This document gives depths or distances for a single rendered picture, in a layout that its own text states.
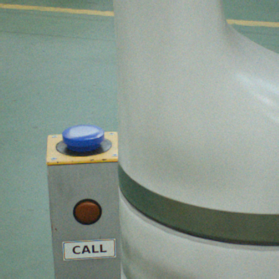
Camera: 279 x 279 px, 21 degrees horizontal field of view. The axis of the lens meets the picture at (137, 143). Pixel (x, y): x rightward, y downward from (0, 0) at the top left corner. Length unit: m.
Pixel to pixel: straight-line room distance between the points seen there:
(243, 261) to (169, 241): 0.02
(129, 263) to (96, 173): 0.44
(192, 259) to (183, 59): 0.06
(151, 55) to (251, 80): 0.03
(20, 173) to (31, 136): 0.20
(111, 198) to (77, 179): 0.04
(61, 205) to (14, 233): 0.54
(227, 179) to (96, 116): 1.54
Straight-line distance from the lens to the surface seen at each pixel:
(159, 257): 0.23
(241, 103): 0.19
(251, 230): 0.21
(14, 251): 1.18
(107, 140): 0.71
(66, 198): 0.69
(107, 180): 0.68
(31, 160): 1.50
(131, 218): 0.23
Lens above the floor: 0.57
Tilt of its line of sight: 22 degrees down
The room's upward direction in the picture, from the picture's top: 1 degrees counter-clockwise
